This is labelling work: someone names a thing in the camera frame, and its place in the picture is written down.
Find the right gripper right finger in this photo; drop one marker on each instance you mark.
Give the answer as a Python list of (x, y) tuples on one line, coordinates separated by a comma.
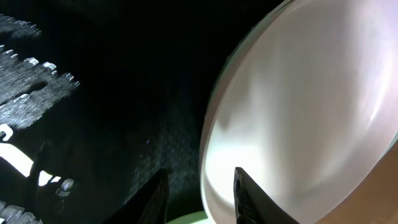
[(253, 205)]

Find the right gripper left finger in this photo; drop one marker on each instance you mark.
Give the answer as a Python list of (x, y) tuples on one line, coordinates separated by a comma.
[(148, 205)]

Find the mint green plate lower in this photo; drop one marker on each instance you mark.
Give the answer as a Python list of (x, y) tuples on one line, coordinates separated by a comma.
[(192, 218)]

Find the white plate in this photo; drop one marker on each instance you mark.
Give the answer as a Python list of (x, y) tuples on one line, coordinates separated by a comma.
[(306, 105)]

